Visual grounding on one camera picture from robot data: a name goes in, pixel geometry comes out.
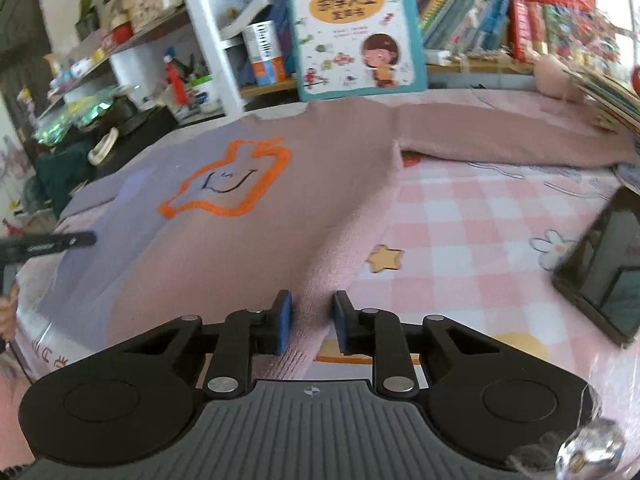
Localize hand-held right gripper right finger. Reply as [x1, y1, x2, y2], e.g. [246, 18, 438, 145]
[332, 290, 516, 402]

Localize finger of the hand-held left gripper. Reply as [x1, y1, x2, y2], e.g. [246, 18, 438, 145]
[0, 231, 97, 266]

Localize lavender towel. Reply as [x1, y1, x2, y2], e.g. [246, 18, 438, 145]
[37, 95, 638, 381]

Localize red tassel charm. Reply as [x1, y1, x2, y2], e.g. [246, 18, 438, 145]
[165, 47, 193, 106]

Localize person's left hand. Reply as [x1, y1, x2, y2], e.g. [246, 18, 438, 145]
[0, 284, 21, 342]

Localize clear crystal ornament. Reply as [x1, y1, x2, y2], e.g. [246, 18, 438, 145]
[555, 420, 626, 480]

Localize large children's picture book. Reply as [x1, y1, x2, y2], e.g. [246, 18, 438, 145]
[285, 0, 429, 102]

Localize white and orange carton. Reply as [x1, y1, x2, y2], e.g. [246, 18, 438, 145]
[242, 20, 288, 87]

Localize row of colourful books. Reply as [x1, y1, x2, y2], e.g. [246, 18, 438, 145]
[415, 0, 621, 63]

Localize pink plush toy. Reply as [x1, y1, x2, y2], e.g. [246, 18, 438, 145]
[534, 55, 583, 101]

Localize black box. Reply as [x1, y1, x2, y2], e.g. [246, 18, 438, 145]
[60, 97, 178, 181]

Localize white pen jar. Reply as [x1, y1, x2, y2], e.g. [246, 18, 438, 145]
[192, 75, 223, 113]

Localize white bookshelf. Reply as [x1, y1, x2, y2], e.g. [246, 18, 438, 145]
[30, 0, 640, 121]

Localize stack of thin books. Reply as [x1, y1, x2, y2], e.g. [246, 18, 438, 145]
[570, 60, 640, 136]

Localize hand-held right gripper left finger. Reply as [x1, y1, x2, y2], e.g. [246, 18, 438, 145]
[112, 290, 293, 402]

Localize dark green cloth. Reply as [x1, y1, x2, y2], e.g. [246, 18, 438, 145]
[35, 142, 96, 211]

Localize iridescent packets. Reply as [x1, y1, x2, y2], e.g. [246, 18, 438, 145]
[35, 85, 136, 146]

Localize black smartphone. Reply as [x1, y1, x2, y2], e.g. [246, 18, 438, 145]
[551, 185, 640, 347]

